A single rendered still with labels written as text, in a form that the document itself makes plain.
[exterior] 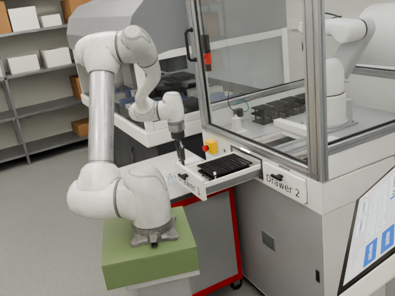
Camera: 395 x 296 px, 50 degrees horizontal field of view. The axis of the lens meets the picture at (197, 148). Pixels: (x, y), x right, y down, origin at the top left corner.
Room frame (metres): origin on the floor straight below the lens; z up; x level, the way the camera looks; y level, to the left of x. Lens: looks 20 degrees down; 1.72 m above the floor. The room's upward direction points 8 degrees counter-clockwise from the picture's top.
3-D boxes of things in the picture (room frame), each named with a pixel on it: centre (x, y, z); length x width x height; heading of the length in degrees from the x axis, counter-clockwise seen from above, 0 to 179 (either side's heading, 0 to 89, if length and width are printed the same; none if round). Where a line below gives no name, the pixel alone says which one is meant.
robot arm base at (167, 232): (1.45, 0.21, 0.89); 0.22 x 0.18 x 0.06; 4
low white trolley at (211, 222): (2.26, 0.22, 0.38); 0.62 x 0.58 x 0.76; 25
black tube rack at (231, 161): (1.97, -0.12, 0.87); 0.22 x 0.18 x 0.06; 115
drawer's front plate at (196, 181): (1.88, 0.06, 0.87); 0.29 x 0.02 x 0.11; 25
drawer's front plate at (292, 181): (1.74, -0.37, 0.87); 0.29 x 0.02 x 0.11; 25
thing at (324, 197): (2.19, -0.69, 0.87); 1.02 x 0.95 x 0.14; 25
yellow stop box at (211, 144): (2.31, -0.08, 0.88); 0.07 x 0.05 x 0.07; 25
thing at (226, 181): (1.97, -0.13, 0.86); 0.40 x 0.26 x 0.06; 115
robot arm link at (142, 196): (1.47, 0.22, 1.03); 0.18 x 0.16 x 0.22; 78
